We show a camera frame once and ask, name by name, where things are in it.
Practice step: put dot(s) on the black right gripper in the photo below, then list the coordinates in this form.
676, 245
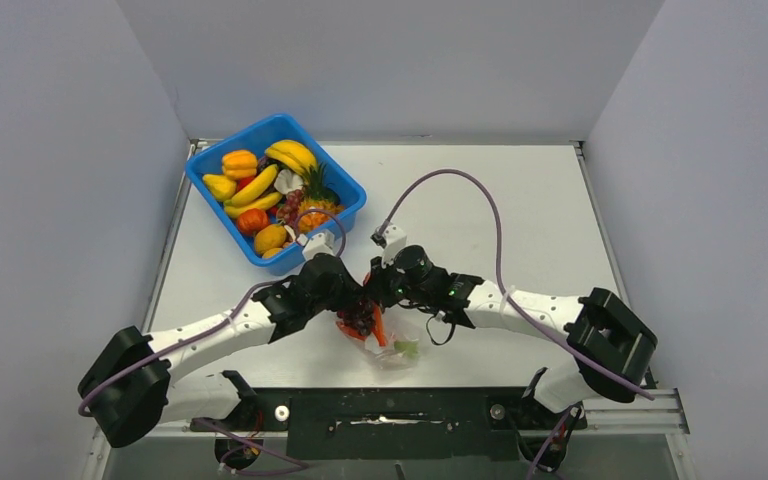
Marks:
378, 285

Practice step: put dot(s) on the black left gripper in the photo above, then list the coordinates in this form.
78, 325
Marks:
352, 291

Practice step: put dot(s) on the dark purple toy grapes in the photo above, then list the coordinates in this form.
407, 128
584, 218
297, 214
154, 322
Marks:
358, 321

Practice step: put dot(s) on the orange toy carrot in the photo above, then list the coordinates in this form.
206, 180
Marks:
395, 342

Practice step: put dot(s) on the orange toy pineapple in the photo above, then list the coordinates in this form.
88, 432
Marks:
318, 199

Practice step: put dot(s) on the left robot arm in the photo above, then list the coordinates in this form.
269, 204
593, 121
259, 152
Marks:
141, 380

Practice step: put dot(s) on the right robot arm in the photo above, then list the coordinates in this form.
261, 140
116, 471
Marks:
608, 345

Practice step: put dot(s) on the yellow toy mango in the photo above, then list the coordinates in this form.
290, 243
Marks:
270, 241

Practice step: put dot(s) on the small red grape bunch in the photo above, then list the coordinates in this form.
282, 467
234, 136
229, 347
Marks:
288, 211

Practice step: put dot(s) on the orange toy tangerine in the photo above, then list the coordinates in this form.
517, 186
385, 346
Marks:
250, 222

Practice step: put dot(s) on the yellow toy banana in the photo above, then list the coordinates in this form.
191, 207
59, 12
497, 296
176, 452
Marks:
253, 190
264, 203

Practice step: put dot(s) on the white toy garlic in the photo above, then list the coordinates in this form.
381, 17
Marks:
287, 181

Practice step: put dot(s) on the yellow banana bunch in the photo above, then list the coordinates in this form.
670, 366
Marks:
294, 155

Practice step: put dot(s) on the yellow toy lemon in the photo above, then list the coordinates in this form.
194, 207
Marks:
221, 187

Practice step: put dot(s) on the orange toy bell pepper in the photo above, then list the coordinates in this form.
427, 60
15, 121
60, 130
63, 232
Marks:
240, 164

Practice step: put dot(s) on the blue plastic bin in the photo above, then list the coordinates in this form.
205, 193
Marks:
256, 138

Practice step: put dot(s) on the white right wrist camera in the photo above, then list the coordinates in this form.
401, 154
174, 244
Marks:
392, 239

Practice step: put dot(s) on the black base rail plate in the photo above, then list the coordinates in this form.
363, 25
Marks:
489, 423

